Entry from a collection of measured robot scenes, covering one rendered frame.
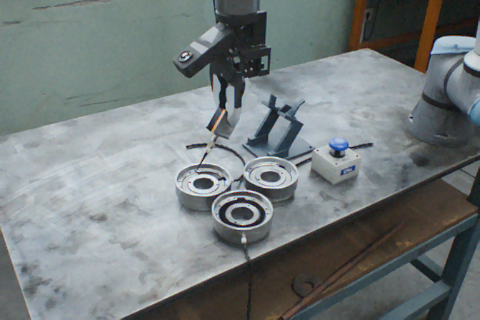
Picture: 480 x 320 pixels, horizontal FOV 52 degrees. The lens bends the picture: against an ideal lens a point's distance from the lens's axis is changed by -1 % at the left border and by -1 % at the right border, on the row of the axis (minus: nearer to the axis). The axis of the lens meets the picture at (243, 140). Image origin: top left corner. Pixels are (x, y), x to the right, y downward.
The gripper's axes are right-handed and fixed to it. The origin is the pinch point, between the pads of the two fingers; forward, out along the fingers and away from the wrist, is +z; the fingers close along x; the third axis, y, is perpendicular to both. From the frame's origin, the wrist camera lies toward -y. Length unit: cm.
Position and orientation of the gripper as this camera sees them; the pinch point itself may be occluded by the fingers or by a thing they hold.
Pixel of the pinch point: (225, 118)
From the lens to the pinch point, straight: 92.2
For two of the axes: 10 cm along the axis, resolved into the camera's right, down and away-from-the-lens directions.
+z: -0.3, 8.5, 5.2
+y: 8.2, -2.8, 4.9
